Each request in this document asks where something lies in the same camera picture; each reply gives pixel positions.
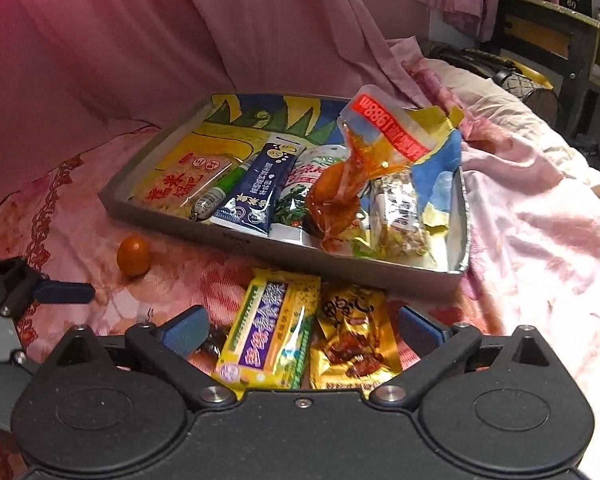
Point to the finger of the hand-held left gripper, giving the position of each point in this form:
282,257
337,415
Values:
62,291

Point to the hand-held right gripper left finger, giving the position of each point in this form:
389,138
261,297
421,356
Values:
185,332

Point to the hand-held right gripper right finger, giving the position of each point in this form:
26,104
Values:
421,332

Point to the golden snack packet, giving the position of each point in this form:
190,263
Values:
352,345

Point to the yellow purple striped packet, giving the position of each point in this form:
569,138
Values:
267,335

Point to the grey tray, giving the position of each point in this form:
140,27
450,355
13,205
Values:
260,255

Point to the clear candy packet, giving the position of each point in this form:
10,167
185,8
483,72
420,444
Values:
400,215

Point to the green tube packet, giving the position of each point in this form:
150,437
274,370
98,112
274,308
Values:
222,187

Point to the dark blue packet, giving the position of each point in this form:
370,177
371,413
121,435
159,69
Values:
257,185

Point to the orange transparent packet red label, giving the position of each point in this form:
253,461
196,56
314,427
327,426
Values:
350,180

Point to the dark brown small packet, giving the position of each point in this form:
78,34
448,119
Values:
215,344

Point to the small orange fruit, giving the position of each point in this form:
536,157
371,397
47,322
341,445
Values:
134,257

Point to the pink floral blanket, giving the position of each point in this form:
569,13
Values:
530,240

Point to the yellow packet red print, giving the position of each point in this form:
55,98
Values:
175,185

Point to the white green snack packet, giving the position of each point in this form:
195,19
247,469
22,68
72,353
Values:
300,180

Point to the colourful cartoon tray lining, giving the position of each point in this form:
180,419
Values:
260,115

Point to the dark chair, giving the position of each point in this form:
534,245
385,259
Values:
535,97

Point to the pink curtain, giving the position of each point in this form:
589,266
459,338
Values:
130,35

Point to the yellow cloth item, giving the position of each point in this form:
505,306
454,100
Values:
527,72

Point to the wooden desk black frame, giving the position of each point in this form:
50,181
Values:
540,25

